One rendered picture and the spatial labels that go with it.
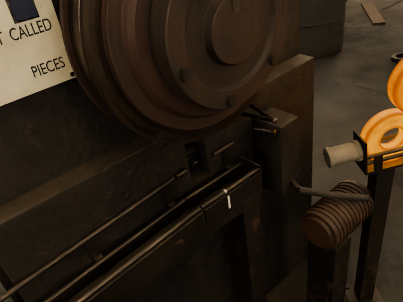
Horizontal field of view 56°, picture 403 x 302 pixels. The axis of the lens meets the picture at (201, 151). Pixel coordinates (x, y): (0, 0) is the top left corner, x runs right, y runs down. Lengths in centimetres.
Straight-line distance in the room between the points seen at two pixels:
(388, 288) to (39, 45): 143
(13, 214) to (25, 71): 26
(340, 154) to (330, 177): 104
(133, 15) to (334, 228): 78
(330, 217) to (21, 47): 85
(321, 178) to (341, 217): 98
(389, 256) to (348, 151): 77
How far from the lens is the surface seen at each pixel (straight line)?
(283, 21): 76
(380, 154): 111
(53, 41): 74
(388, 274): 170
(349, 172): 215
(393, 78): 92
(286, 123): 100
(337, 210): 114
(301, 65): 115
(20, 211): 79
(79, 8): 60
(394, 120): 110
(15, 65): 72
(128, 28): 61
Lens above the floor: 130
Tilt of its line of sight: 33 degrees down
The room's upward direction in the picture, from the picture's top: 10 degrees counter-clockwise
